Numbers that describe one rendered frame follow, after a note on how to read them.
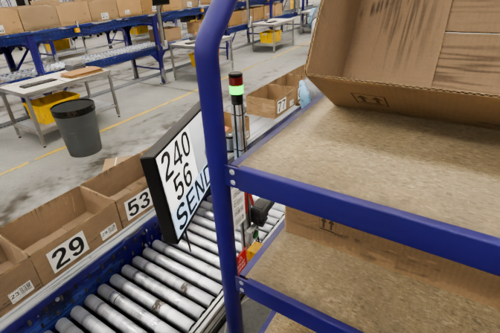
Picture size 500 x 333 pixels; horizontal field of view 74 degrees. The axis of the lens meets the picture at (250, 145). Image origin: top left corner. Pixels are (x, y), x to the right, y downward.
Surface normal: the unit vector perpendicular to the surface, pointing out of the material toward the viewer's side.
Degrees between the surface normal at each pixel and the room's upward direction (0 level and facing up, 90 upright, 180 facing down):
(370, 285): 0
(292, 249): 0
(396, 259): 92
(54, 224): 89
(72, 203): 90
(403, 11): 57
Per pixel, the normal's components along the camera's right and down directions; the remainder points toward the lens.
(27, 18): 0.84, 0.21
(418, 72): -0.51, -0.15
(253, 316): -0.05, -0.89
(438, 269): -0.53, 0.43
